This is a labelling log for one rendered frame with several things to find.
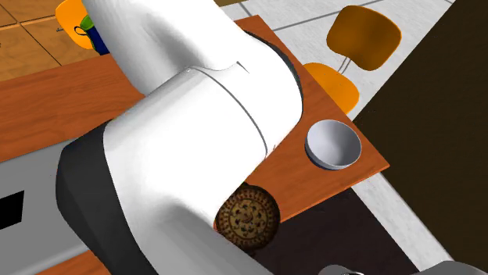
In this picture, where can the brown patterned round plate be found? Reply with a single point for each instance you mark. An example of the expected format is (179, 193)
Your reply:
(249, 221)

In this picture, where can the grey robot stand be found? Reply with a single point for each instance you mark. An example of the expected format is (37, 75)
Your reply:
(34, 228)

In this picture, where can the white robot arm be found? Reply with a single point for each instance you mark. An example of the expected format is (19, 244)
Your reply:
(183, 144)

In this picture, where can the green and blue mug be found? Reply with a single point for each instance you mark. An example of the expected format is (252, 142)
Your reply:
(97, 40)

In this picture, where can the brown wooden table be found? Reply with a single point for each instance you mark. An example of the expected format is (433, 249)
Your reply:
(57, 99)

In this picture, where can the white bowl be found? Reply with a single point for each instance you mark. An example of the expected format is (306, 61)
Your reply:
(335, 146)

